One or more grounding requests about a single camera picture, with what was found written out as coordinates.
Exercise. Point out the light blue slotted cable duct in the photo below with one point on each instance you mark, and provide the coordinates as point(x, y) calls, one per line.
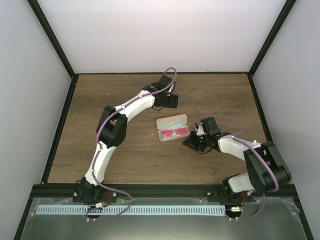
point(135, 210)

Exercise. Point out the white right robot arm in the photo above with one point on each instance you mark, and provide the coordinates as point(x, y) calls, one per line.
point(266, 168)

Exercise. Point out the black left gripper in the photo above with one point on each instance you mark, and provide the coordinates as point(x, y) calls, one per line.
point(172, 102)

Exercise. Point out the black front mounting rail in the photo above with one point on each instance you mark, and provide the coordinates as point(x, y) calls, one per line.
point(79, 193)

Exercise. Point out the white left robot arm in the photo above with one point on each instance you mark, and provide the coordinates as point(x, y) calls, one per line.
point(112, 127)

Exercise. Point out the thin red sunglasses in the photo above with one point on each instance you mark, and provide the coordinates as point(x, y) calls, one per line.
point(169, 134)

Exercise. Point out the light blue cloth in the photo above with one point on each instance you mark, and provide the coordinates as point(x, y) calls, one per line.
point(175, 126)

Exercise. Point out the pink glasses case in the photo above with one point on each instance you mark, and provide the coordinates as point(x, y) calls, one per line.
point(170, 121)

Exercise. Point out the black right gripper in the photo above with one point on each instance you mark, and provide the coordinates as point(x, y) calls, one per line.
point(191, 143)

